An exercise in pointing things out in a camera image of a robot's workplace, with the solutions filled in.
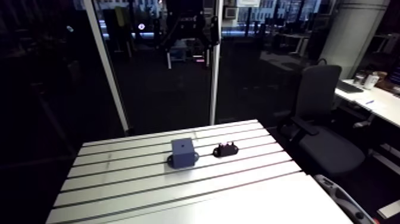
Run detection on dark office chair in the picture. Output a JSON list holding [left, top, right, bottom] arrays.
[[276, 64, 366, 179]]

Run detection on white slanted post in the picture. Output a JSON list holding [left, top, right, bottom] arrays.
[[82, 0, 133, 136]]

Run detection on black keyboard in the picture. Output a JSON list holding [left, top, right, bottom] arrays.
[[336, 80, 365, 94]]

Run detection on pale holed strip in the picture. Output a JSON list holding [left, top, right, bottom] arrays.
[[314, 174, 376, 224]]

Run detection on white desk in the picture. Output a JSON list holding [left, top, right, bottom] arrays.
[[334, 78, 400, 129]]

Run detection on white cup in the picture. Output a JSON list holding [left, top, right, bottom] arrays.
[[364, 72, 380, 91]]

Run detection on dark blue-grey block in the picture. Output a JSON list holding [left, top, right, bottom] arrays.
[[166, 138, 200, 170]]

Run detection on white upright post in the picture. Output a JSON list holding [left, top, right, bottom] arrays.
[[208, 0, 224, 126]]

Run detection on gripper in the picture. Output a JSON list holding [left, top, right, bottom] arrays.
[[157, 0, 220, 51]]

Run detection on black oval holder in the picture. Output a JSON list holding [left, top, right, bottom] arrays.
[[212, 141, 240, 158]]

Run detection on grey round column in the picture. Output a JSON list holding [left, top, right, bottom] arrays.
[[318, 0, 391, 80]]

